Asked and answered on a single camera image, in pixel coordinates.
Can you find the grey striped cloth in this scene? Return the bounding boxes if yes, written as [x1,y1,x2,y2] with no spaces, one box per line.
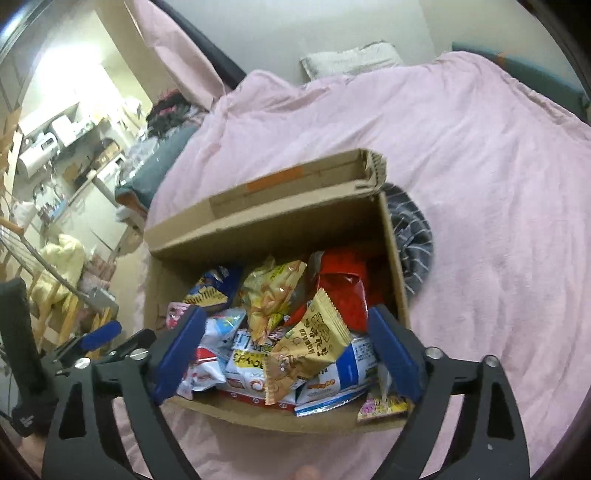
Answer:
[382,182,435,297]

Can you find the yellow cloth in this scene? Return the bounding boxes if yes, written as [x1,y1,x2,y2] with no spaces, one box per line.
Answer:
[28,233,88,306]

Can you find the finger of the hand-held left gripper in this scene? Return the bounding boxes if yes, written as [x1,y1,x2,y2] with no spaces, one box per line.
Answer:
[46,320,123,366]
[87,328,158,366]

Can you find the teal bolster cushion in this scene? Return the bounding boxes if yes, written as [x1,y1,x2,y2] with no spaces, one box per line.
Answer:
[451,41,591,116]

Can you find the beige snack packet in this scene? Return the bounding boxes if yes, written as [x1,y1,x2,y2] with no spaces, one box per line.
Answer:
[264,287,352,408]

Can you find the red snack packet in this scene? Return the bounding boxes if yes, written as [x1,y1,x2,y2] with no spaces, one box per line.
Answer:
[306,248,371,334]

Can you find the pink white snack packet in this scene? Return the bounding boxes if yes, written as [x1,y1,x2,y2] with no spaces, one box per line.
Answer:
[165,301,192,330]

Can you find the dark curtain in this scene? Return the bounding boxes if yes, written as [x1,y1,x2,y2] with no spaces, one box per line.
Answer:
[152,0,247,88]

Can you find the pink yellow snack packet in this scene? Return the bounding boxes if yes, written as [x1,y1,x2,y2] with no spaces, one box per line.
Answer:
[357,388,415,421]

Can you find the blue white snack packet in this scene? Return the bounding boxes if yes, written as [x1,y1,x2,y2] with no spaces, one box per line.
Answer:
[294,333,378,417]

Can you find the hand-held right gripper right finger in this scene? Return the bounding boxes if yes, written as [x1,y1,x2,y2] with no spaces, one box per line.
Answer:
[367,304,532,480]

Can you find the white storage bin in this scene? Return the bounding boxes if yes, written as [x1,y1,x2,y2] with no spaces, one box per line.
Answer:
[115,205,148,252]

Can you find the white water heater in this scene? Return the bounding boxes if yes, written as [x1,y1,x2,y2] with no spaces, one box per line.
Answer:
[17,131,63,178]

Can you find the white yellow label snack packet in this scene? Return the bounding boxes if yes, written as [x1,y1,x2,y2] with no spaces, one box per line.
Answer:
[217,327,298,412]

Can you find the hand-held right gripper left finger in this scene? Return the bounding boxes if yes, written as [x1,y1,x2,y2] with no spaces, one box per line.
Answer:
[41,305,208,480]

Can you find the pink curtain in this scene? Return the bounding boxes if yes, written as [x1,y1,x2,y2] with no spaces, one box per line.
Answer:
[124,0,228,112]

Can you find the pile of dark clothes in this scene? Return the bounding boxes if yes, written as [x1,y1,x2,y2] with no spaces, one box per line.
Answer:
[147,90,208,139]

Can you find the wooden rack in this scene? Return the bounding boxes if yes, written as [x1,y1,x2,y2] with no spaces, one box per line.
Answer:
[28,277,118,365]

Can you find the brown cardboard box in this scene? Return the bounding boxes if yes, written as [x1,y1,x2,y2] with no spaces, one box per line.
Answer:
[142,148,413,435]

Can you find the blue cartoon snack packet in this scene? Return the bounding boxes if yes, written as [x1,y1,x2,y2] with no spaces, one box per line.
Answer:
[184,264,244,309]

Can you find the grey pillow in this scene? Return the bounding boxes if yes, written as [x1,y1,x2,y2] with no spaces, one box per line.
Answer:
[299,41,406,83]

